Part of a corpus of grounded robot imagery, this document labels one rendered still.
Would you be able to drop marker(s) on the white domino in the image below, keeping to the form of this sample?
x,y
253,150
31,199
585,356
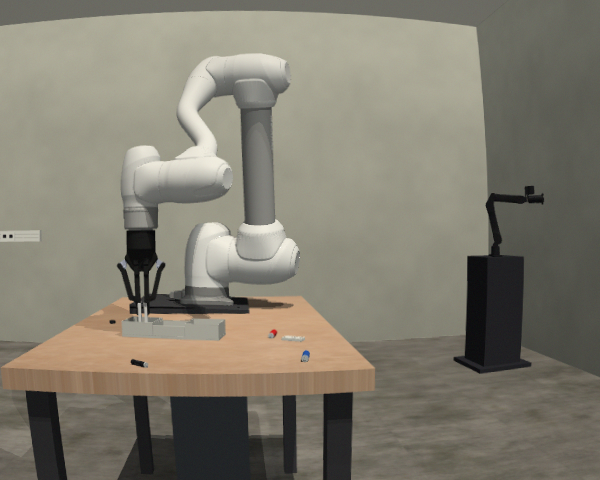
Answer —
x,y
293,338

